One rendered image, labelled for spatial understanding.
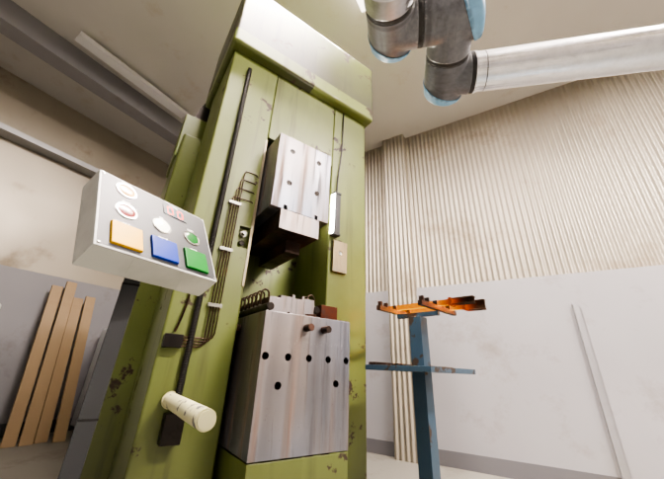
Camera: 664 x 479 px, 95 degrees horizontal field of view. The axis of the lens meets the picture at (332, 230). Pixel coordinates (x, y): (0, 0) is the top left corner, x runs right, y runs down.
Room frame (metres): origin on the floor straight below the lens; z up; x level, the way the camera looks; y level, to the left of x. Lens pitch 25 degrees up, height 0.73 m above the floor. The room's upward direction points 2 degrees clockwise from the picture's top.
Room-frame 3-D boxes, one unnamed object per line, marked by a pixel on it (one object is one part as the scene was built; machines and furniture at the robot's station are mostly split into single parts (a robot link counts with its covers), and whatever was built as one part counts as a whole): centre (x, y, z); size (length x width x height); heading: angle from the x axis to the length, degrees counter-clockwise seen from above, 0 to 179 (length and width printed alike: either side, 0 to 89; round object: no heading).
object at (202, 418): (0.96, 0.38, 0.62); 0.44 x 0.05 x 0.05; 34
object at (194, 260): (0.87, 0.40, 1.01); 0.07 x 0.05 x 0.07; 149
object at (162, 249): (0.78, 0.45, 1.01); 0.07 x 0.05 x 0.07; 149
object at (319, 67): (1.57, 0.32, 2.60); 0.99 x 0.60 x 0.60; 124
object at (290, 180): (1.43, 0.23, 1.57); 0.42 x 0.39 x 0.40; 34
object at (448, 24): (0.37, -0.22, 1.37); 0.12 x 0.12 x 0.09; 77
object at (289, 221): (1.40, 0.26, 1.32); 0.42 x 0.20 x 0.10; 34
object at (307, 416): (1.44, 0.22, 0.69); 0.56 x 0.38 x 0.45; 34
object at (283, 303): (1.40, 0.26, 0.96); 0.42 x 0.20 x 0.09; 34
